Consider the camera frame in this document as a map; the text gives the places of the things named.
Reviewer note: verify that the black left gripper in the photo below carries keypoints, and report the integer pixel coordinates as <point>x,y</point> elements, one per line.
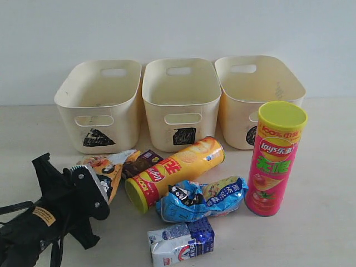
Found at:
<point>70,198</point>

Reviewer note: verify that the orange white snack bag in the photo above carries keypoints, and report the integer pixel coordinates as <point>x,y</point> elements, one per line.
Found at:
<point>112,168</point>

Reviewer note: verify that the yellow Lay's chip can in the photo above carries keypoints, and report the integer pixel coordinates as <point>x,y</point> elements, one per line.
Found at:
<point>148,187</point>

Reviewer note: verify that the blue instant noodle bag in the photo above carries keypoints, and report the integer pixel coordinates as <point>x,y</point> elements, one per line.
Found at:
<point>190,201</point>

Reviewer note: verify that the pink Lay's chip can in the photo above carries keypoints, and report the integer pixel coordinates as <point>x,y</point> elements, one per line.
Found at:
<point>278,133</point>

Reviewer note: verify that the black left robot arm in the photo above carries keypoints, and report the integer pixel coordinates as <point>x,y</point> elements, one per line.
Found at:
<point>28,234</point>

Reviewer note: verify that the purple chocolate box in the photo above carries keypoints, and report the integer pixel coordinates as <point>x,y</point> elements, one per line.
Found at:
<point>139,162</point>

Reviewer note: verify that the cream bin with triangle mark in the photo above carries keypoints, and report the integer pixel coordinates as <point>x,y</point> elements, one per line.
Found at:
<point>101,106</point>

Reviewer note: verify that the blue white milk carton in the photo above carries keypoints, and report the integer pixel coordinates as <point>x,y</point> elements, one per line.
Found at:
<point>180,242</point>

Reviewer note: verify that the cream bin with square mark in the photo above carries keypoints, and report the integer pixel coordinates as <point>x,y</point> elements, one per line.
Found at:
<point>181,98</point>

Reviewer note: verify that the cream bin with circle mark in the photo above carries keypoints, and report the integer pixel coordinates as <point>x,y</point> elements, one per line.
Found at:
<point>247,82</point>

